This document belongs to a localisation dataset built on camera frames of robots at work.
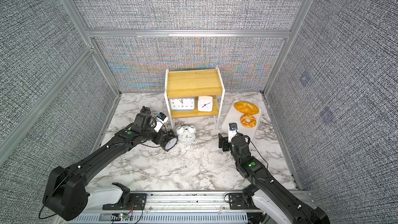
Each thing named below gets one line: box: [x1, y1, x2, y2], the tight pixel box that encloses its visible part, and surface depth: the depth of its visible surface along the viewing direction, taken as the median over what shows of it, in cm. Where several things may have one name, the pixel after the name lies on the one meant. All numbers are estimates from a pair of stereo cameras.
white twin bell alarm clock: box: [176, 124, 197, 144], surface depth 89 cm
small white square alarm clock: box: [197, 95, 213, 112], surface depth 87 cm
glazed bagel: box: [239, 114, 257, 129], surface depth 104 cm
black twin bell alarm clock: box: [160, 129, 178, 152], surface depth 88 cm
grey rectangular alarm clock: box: [168, 96, 196, 112], surface depth 87 cm
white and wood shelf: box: [164, 65, 226, 130], surface depth 82 cm
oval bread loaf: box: [233, 101, 260, 115], surface depth 107 cm
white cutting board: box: [220, 99, 263, 142], surface depth 106 cm
